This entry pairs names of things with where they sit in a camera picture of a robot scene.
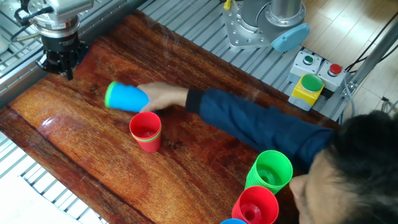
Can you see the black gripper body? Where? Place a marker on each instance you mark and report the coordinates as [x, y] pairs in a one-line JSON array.
[[60, 43]]

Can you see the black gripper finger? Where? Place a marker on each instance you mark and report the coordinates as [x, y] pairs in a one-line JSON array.
[[56, 63], [79, 57]]

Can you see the green cup stack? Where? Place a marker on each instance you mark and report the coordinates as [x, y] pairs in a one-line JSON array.
[[270, 169]]

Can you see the green plastic cup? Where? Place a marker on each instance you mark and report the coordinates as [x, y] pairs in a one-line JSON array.
[[107, 95], [155, 139]]

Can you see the yellow box green button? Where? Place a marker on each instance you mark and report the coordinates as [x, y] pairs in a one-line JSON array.
[[306, 95]]

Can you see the white paper stack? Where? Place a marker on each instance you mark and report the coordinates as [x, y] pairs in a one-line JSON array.
[[18, 205]]

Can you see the yellow tag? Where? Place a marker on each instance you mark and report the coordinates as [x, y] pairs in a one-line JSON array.
[[227, 3]]

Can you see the white box red button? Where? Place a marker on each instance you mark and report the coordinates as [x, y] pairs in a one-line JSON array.
[[331, 77]]

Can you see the red cup stack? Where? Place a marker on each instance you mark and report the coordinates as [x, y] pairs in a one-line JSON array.
[[256, 205]]

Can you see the silver metal bracket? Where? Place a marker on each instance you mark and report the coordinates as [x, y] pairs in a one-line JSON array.
[[9, 7]]

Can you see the person's right hand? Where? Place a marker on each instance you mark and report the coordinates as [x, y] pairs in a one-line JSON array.
[[164, 96]]

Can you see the blue cup stack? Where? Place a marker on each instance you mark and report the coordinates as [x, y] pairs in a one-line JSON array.
[[233, 221]]

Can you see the white box green button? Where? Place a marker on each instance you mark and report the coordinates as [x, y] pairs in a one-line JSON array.
[[306, 63]]

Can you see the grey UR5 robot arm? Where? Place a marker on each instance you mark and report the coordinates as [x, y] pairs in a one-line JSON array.
[[59, 15]]

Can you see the red plastic cup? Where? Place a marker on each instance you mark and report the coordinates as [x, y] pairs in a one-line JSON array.
[[144, 123], [150, 146]]

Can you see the glossy wood grain board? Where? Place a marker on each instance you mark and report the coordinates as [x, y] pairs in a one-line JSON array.
[[192, 161]]

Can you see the person's head black hair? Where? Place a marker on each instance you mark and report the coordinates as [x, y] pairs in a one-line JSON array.
[[357, 174]]

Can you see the grey aluminium post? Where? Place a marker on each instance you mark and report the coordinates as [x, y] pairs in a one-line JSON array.
[[371, 60]]

